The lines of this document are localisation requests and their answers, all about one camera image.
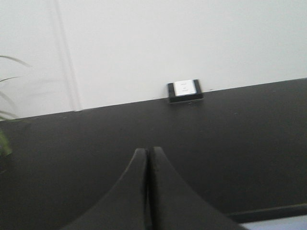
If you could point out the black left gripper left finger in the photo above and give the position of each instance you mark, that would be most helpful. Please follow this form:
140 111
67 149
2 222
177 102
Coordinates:
124 205

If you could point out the black and white power socket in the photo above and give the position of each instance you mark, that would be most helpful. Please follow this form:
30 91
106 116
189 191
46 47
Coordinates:
183 91

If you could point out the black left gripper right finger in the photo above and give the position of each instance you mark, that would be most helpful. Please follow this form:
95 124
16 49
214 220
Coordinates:
173 203

